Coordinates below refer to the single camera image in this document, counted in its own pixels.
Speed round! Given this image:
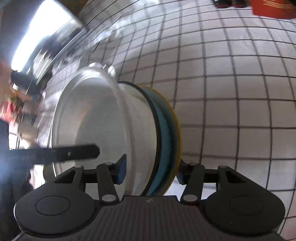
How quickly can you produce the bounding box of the blue enamel bowl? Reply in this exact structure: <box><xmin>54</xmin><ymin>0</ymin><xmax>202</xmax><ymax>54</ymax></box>
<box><xmin>119</xmin><ymin>81</ymin><xmax>171</xmax><ymax>196</ymax></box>

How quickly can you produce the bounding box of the yellow rimmed plate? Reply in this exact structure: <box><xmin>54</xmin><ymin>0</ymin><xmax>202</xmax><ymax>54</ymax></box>
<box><xmin>142</xmin><ymin>87</ymin><xmax>182</xmax><ymax>196</ymax></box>

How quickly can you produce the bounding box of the white paper bowl orange logo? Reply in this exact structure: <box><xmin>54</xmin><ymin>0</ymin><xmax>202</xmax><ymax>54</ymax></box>
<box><xmin>51</xmin><ymin>66</ymin><xmax>158</xmax><ymax>196</ymax></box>

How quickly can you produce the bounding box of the stainless steel bowl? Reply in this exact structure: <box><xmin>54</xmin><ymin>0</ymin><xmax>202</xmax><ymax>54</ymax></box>
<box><xmin>88</xmin><ymin>62</ymin><xmax>116</xmax><ymax>78</ymax></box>

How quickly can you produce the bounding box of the checkered white tablecloth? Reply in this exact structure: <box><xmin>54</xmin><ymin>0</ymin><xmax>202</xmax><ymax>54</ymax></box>
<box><xmin>45</xmin><ymin>1</ymin><xmax>295</xmax><ymax>240</ymax></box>

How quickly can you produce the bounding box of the stainless steel appliance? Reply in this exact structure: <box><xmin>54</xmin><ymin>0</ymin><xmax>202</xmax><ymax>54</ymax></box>
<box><xmin>11</xmin><ymin>1</ymin><xmax>88</xmax><ymax>81</ymax></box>

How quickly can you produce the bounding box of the red white robot toy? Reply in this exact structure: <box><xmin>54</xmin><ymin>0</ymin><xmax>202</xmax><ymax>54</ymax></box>
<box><xmin>212</xmin><ymin>0</ymin><xmax>250</xmax><ymax>9</ymax></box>

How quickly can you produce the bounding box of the red juice carton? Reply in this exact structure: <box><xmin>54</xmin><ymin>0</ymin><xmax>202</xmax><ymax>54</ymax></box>
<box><xmin>250</xmin><ymin>0</ymin><xmax>295</xmax><ymax>20</ymax></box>

